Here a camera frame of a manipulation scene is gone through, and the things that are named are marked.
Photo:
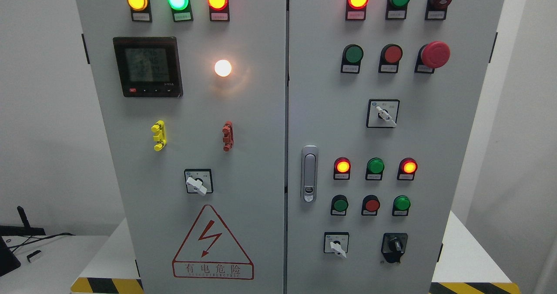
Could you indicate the green push button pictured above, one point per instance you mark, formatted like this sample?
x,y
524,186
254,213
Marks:
x,y
401,206
351,59
339,205

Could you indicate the white glowing lamp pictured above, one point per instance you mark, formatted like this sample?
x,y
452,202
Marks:
x,y
223,68

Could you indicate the yellow black hazard tape right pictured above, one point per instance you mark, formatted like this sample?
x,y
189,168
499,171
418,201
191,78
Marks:
x,y
473,288

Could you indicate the red push button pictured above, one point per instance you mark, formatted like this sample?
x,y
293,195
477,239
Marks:
x,y
370,205
389,59

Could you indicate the green push button lower right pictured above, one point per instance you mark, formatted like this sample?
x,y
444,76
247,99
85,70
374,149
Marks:
x,y
401,206

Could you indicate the silver door handle lock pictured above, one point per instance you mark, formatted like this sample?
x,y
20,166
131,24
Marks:
x,y
309,172

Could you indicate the red push button upper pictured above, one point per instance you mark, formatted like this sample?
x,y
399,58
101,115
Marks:
x,y
389,59

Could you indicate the green indicator light top right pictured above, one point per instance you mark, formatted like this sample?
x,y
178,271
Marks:
x,y
396,9

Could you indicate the green lit indicator light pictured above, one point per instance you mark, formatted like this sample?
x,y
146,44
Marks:
x,y
181,10

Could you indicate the small black white usb dongle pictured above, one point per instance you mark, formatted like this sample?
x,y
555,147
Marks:
x,y
34,256

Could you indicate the red lit indicator middle left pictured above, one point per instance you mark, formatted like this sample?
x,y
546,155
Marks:
x,y
342,168

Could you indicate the black digital power meter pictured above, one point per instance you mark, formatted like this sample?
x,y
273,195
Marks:
x,y
148,66

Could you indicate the white selector switch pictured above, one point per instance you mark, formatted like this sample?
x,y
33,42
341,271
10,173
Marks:
x,y
382,113
336,243

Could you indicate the red indicator middle right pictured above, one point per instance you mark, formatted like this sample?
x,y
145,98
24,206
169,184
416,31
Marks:
x,y
407,169

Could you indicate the dark red buzzer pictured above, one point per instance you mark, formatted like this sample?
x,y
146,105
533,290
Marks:
x,y
436,9

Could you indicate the white selector switch lower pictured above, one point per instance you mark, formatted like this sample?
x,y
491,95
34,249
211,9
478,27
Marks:
x,y
336,243

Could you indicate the yellow black hazard tape left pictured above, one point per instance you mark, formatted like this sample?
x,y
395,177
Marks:
x,y
94,285

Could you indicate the red emergency stop button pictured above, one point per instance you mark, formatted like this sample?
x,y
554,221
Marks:
x,y
431,56

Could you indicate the red push button lower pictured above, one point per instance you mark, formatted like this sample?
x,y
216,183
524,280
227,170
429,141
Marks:
x,y
370,205

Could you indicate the white selector switch left door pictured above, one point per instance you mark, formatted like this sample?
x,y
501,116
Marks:
x,y
198,181

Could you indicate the red indicator light left door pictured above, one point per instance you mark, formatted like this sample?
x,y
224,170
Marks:
x,y
219,10

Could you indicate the yellow black hazard tape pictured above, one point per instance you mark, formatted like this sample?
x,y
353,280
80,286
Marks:
x,y
473,288
94,285

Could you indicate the yellow indicator light top left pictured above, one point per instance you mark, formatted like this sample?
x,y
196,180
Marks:
x,y
140,10

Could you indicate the black router with antenna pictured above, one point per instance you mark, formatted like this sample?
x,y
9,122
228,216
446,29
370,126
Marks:
x,y
25,229

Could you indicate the grey electrical control cabinet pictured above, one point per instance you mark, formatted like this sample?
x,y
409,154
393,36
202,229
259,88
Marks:
x,y
286,91

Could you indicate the green indicator middle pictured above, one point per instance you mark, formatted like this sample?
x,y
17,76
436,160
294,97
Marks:
x,y
375,168

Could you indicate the white selector switch upper right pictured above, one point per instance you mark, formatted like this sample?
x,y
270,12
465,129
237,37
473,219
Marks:
x,y
382,113

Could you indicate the green push button upper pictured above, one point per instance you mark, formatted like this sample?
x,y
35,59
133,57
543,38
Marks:
x,y
351,59

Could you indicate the black rotary knob switch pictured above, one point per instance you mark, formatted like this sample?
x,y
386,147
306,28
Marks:
x,y
394,247

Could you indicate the red indicator light door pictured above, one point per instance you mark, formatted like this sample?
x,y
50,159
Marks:
x,y
219,10
356,10

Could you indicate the red indicator light right door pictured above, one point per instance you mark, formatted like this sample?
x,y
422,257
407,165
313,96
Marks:
x,y
356,10

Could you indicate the green push button lower left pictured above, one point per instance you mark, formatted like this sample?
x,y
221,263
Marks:
x,y
339,205

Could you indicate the red high voltage warning sticker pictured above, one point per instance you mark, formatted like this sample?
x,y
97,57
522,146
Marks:
x,y
210,250

